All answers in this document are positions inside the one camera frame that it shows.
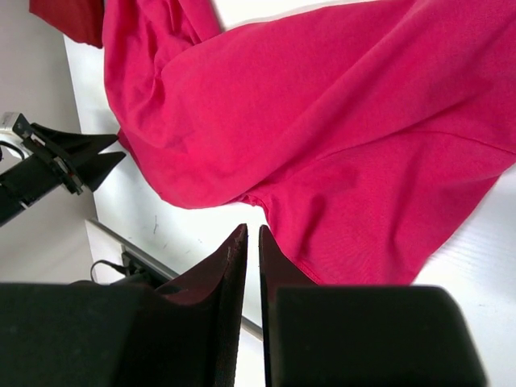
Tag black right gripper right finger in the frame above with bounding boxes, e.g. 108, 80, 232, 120
259, 226, 486, 386

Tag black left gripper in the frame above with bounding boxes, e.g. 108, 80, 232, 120
1, 112, 126, 225

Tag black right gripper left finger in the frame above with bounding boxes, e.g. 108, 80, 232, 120
1, 225, 248, 386

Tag magenta t shirt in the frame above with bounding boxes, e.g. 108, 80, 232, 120
102, 1, 515, 285

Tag dark red t shirt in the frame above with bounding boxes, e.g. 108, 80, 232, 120
29, 0, 105, 48

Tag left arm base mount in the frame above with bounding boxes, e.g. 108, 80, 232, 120
71, 254, 183, 293

